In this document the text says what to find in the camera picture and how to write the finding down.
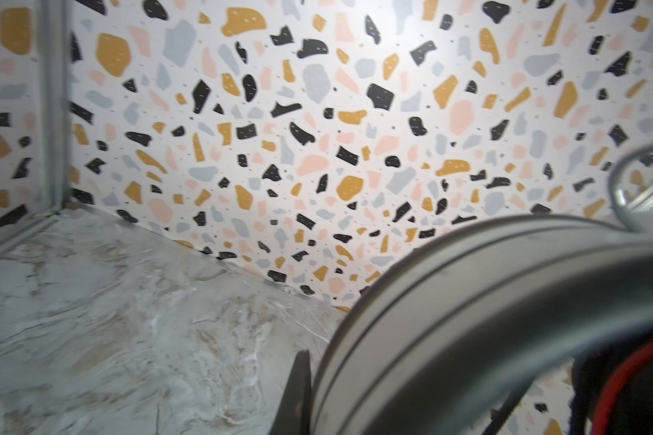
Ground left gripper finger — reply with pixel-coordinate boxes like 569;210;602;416
268;350;312;435

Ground white black headphones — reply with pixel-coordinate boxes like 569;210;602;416
309;145;653;434

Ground black headphone cable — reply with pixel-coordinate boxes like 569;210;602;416
481;331;653;435

